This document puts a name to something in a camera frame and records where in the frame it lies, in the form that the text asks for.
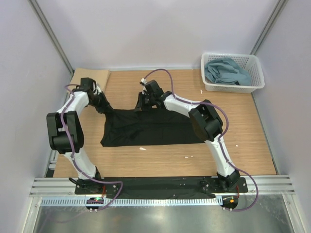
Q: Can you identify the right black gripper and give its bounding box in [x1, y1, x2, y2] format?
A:
[135, 92, 155, 113]

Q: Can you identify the black t shirt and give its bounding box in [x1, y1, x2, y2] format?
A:
[101, 108, 203, 147]

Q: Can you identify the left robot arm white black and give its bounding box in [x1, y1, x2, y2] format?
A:
[46, 88, 112, 194]

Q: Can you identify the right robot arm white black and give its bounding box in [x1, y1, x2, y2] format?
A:
[136, 91, 240, 192]

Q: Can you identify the folded beige t shirt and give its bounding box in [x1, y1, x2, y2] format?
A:
[70, 68, 110, 94]

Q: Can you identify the white plastic basket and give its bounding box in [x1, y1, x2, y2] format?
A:
[201, 52, 265, 94]

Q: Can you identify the blue t shirt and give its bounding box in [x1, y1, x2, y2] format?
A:
[204, 58, 251, 86]

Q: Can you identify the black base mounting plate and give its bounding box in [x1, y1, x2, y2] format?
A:
[69, 176, 248, 200]

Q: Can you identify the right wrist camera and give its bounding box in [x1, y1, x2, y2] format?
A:
[140, 79, 164, 97]

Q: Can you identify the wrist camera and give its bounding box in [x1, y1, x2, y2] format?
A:
[78, 78, 101, 95]
[140, 79, 164, 97]

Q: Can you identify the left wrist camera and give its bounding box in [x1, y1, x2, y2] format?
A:
[78, 78, 101, 95]

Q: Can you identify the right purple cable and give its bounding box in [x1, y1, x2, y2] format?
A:
[143, 69, 259, 213]

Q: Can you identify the white slotted cable duct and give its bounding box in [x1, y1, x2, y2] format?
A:
[41, 196, 223, 207]

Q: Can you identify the aluminium frame rail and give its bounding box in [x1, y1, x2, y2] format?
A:
[29, 175, 295, 197]

